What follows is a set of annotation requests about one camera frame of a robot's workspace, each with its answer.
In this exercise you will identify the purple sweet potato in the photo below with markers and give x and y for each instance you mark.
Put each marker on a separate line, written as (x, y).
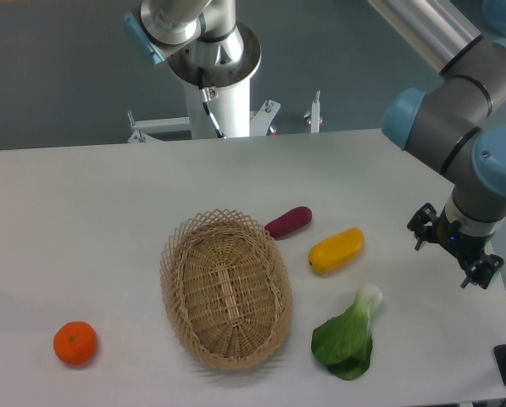
(290, 222)

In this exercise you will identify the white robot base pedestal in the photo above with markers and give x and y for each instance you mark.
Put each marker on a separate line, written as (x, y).
(228, 63)

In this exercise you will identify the white metal support frame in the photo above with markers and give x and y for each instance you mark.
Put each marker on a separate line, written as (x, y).
(212, 113)

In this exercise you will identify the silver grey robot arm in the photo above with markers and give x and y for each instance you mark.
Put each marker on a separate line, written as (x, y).
(441, 129)

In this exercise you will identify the yellow mango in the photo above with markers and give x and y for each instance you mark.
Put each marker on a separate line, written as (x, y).
(336, 251)

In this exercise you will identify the green bok choy vegetable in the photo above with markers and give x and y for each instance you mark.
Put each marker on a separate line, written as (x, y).
(344, 343)

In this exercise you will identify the orange tangerine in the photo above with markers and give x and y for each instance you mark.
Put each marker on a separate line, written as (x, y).
(75, 343)

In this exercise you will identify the woven wicker basket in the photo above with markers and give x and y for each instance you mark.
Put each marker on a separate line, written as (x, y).
(225, 289)

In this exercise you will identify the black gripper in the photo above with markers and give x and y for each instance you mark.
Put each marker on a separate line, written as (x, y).
(479, 267)

